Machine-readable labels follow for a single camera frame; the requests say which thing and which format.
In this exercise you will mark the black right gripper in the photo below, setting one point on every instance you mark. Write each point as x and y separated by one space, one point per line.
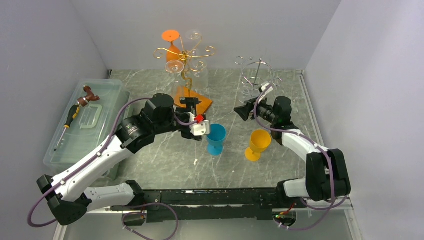
244 111

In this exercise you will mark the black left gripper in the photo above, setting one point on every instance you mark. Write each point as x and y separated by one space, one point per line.
191 104

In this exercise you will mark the clear tall glass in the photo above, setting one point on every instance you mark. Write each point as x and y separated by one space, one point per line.
245 93

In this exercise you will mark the gold wire glass rack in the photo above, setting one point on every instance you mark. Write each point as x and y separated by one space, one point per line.
206 102

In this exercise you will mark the yellow plastic goblet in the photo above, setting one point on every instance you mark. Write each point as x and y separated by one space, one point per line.
259 141

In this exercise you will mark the chrome wire glass rack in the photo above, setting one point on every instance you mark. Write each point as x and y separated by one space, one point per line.
257 72

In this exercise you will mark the clear small glass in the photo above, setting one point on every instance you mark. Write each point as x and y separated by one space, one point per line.
199 74

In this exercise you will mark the blue plastic goblet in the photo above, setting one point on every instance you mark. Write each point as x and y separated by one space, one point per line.
216 139

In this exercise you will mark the clear pink tinted glass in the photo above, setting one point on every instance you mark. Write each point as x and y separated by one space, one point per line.
177 68

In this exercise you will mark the orange plastic goblet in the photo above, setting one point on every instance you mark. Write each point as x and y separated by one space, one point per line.
173 52

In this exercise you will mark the clear wine glass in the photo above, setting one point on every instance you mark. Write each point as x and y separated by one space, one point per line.
193 39

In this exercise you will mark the clear plastic storage box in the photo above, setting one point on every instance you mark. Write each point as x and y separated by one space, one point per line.
91 126

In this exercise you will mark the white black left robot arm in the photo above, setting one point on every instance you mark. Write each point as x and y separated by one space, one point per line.
70 194

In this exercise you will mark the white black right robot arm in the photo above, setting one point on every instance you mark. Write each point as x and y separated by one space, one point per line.
326 175

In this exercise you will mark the brown bronze faucet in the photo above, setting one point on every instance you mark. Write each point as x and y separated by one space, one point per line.
89 97

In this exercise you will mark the black yellow screwdriver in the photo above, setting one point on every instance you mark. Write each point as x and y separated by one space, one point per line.
72 114

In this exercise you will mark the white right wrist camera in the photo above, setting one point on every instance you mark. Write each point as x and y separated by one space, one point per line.
266 88

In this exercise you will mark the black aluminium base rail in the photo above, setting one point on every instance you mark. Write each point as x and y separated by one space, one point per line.
168 204

